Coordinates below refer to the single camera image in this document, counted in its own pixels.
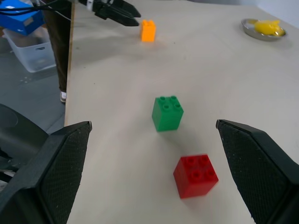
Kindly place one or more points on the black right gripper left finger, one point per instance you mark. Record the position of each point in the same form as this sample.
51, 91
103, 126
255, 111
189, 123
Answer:
53, 168

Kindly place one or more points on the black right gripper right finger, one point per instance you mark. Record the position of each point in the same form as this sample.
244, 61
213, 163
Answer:
261, 168

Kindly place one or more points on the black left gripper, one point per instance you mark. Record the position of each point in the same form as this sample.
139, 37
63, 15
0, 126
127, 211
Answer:
101, 8

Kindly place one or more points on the orange toy brick cube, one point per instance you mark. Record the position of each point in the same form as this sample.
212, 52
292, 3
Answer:
147, 31

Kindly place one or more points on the dark rounded robot body part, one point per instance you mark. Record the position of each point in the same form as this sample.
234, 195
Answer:
16, 137

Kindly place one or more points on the red toy brick cube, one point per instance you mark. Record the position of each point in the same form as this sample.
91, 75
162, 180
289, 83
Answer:
195, 178

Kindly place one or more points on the person's leg in brown trousers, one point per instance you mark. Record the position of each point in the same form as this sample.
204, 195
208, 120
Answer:
59, 42

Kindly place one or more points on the person's white shoe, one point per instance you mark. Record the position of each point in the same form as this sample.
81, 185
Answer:
63, 96

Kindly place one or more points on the translucent plastic storage bin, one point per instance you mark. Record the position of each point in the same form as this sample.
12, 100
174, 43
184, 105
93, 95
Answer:
32, 53

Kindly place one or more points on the green toy brick cube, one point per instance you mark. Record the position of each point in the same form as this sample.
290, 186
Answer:
166, 115

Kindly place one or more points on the blue cardboard box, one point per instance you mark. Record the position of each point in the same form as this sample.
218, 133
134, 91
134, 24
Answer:
16, 21

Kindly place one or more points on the round metal bowl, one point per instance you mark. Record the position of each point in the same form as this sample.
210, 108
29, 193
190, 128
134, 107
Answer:
251, 30

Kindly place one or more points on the yellow soft toy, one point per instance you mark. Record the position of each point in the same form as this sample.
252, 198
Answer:
267, 27

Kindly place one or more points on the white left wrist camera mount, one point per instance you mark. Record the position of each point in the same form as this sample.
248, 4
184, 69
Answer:
89, 4

